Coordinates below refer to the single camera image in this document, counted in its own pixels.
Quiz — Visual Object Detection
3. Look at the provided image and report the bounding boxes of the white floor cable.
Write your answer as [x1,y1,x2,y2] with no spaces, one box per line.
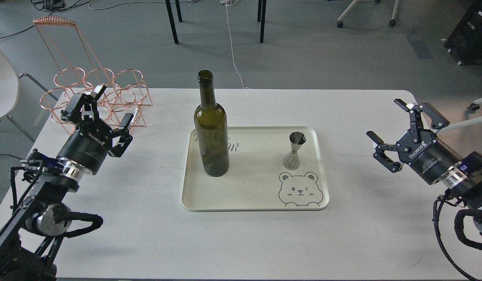
[220,0,252,89]

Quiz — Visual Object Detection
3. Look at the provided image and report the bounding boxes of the cream bear serving tray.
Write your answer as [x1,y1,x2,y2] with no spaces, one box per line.
[181,126,330,212]

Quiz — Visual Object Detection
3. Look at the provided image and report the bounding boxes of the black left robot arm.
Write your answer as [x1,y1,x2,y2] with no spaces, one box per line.
[0,85,134,281]

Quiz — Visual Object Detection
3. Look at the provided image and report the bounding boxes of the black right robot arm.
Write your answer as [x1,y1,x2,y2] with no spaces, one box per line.
[366,98,482,281]

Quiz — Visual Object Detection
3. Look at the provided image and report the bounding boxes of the black floor cables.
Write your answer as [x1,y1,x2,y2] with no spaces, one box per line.
[0,0,93,42]

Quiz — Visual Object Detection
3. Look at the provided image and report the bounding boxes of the white chair at right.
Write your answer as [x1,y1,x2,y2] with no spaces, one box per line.
[432,97,482,133]

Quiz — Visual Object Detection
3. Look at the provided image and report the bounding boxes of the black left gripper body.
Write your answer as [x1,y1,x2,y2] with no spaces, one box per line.
[57,120,112,175]

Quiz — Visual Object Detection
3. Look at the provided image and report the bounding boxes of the dark green wine bottle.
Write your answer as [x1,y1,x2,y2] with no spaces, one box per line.
[193,70,230,177]

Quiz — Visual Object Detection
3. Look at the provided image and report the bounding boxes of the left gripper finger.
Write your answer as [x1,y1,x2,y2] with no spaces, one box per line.
[61,85,107,123]
[107,113,134,158]

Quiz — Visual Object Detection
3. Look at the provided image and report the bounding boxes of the black equipment case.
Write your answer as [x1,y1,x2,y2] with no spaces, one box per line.
[443,0,482,65]

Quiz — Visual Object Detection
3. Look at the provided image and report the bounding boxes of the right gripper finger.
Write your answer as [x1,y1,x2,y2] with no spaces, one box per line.
[394,99,450,137]
[366,130,410,173]

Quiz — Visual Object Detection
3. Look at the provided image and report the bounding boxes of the black table legs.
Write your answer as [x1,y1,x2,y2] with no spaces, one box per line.
[165,0,267,44]

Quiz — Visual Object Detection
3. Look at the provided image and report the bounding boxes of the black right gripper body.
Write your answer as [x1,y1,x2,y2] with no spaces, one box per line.
[397,130,462,185]

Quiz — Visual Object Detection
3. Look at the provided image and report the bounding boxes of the white office chair base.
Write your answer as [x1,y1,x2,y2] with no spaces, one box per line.
[335,0,402,28]

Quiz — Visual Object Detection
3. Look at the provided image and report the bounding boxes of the steel double jigger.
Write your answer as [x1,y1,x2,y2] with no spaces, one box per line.
[282,132,306,170]

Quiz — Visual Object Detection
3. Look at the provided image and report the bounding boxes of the copper wire bottle rack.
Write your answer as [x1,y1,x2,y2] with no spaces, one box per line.
[33,16,153,133]

